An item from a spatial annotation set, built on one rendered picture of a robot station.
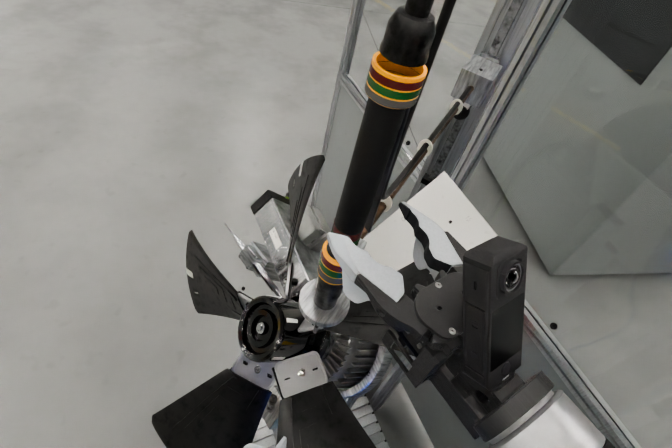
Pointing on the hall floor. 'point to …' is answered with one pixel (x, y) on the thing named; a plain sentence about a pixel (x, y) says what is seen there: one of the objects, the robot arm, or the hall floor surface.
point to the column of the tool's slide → (500, 48)
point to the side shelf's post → (389, 384)
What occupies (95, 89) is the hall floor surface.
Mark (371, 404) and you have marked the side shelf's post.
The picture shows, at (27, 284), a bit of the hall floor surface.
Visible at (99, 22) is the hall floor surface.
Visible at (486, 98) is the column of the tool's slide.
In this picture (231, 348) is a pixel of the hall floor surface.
